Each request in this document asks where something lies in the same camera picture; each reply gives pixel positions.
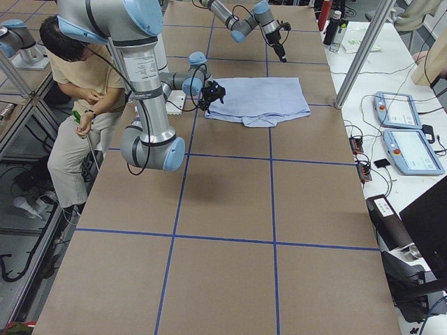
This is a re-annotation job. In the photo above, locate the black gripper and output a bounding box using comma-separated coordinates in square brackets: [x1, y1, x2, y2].
[268, 31, 287, 63]
[198, 95, 219, 112]

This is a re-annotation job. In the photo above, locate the light blue striped shirt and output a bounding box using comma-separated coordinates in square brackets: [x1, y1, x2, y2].
[205, 77, 312, 128]

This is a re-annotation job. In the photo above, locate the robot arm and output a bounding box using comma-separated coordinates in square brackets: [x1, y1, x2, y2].
[192, 1, 291, 63]
[57, 1, 226, 171]

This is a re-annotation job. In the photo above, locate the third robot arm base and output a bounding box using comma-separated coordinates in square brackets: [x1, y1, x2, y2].
[1, 19, 48, 70]

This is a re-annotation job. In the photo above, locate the black water bottle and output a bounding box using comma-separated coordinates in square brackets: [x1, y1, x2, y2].
[323, 10, 342, 46]

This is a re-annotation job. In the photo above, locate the clear water bottle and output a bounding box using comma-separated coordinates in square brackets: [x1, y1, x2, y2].
[329, 19, 349, 52]

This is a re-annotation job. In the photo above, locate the red bottle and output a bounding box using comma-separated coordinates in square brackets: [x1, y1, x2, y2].
[318, 0, 332, 25]

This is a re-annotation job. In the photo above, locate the seated person in beige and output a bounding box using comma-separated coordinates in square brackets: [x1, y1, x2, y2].
[39, 16, 126, 209]

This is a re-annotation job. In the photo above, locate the upper teach pendant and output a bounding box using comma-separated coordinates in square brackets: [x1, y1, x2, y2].
[374, 91, 422, 129]

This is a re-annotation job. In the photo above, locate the teach pendant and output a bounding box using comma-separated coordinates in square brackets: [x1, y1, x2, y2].
[374, 91, 422, 129]
[383, 128, 445, 176]

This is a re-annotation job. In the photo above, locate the green grabber tool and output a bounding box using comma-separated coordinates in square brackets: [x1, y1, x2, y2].
[72, 110, 101, 168]

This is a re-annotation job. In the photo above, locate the black smartphone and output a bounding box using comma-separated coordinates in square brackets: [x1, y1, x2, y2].
[374, 158, 390, 168]

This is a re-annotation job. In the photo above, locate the lower teach pendant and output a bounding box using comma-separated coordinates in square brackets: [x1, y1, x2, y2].
[383, 128, 445, 176]

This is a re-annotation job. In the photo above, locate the brown cylinder device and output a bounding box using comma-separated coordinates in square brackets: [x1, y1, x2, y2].
[366, 195, 413, 250]

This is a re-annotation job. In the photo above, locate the black monitor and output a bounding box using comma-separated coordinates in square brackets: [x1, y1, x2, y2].
[400, 178, 447, 278]

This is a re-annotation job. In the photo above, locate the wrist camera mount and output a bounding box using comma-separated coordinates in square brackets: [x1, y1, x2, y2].
[277, 20, 291, 31]
[201, 80, 226, 103]

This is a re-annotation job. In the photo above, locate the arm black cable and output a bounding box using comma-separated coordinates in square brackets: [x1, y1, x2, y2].
[82, 41, 210, 175]
[232, 4, 291, 48]

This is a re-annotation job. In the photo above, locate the aluminium frame post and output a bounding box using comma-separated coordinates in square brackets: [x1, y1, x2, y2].
[335, 0, 395, 109]

